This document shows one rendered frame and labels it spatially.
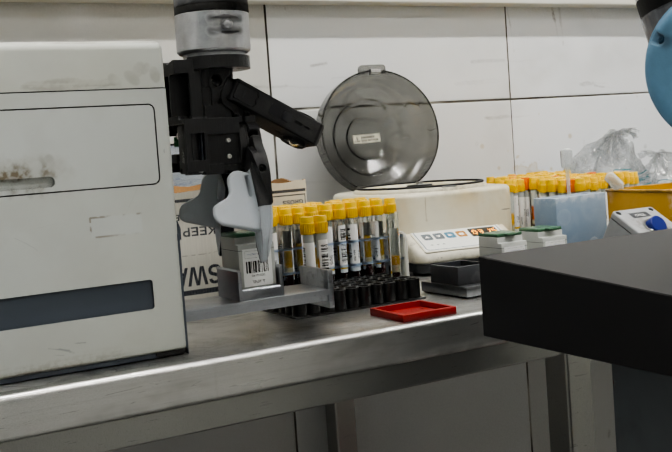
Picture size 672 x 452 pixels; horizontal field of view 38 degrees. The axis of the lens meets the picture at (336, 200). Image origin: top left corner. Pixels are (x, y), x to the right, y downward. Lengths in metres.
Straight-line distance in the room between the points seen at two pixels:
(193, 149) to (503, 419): 1.18
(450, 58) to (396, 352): 0.97
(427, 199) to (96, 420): 0.68
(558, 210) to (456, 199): 0.18
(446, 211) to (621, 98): 0.82
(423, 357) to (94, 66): 0.44
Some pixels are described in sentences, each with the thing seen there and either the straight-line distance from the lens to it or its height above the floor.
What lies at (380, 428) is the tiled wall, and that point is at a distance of 1.84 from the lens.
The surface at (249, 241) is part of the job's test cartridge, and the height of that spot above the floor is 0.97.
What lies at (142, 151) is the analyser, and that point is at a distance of 0.93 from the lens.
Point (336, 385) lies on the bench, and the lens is 1.02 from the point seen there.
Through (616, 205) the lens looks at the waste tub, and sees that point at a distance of 1.46.
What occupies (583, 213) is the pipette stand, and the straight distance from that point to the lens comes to 1.36.
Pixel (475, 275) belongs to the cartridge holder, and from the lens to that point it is 1.18.
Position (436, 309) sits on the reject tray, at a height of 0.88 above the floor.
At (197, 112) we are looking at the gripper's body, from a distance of 0.98.
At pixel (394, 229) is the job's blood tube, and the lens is 1.19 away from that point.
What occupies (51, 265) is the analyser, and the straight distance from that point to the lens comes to 0.91.
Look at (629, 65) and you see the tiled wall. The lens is 2.19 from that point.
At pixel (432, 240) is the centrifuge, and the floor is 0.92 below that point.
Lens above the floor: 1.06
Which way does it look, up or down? 3 degrees down
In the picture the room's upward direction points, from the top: 4 degrees counter-clockwise
